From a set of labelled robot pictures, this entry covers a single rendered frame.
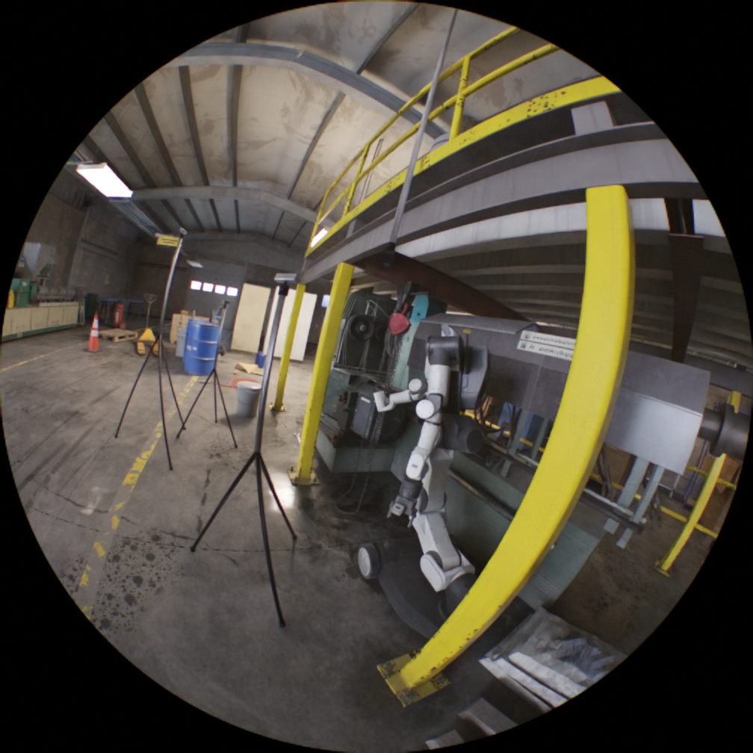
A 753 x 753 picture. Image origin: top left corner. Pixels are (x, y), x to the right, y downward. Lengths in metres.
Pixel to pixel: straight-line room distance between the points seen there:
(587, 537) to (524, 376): 1.00
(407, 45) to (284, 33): 1.89
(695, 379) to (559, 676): 1.36
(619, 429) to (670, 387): 0.34
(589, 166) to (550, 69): 3.79
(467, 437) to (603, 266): 0.85
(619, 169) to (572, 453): 0.67
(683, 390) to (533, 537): 1.10
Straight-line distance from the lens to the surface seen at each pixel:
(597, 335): 0.57
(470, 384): 1.24
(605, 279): 0.60
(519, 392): 1.72
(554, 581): 1.73
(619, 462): 4.32
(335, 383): 2.40
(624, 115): 1.02
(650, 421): 1.48
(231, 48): 5.50
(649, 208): 1.25
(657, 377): 1.51
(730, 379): 3.10
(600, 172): 0.82
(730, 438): 1.62
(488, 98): 4.96
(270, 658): 1.29
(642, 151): 0.85
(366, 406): 2.10
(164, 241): 8.57
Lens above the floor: 1.22
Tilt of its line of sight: 8 degrees down
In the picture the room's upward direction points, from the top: 13 degrees clockwise
